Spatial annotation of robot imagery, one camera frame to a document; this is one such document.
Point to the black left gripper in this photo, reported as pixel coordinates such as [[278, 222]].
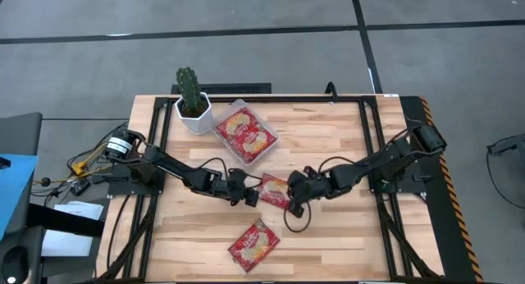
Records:
[[236, 187]]

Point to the clear plastic bin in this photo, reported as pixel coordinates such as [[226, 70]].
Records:
[[234, 106]]

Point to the white hexagonal plant pot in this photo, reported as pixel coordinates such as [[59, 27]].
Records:
[[201, 122]]

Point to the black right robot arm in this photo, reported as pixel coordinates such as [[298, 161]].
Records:
[[385, 157]]

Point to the black aluminium table frame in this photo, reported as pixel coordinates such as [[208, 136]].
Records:
[[287, 99]]

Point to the black round plug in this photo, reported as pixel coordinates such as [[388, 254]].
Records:
[[45, 181]]

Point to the red popcorn bag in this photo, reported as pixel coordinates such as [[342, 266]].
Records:
[[246, 134], [254, 245], [275, 189]]

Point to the blue table top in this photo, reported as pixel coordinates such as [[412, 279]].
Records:
[[16, 185]]

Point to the green cactus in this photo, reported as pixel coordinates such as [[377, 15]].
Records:
[[188, 87]]

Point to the grey stand foot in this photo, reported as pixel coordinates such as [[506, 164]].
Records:
[[508, 144]]

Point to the black yellow striped edge panel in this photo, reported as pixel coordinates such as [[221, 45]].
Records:
[[435, 234]]

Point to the small black box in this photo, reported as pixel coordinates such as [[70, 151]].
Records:
[[80, 187]]

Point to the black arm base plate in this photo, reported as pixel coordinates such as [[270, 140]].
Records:
[[123, 187], [410, 185]]

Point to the black hook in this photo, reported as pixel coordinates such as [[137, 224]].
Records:
[[331, 89]]

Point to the white paper sheets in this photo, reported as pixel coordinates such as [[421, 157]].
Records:
[[69, 234]]

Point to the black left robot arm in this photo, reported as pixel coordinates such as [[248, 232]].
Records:
[[176, 167]]

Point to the white label sticker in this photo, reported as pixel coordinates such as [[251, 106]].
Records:
[[390, 95]]

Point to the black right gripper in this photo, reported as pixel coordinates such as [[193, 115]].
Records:
[[307, 187]]

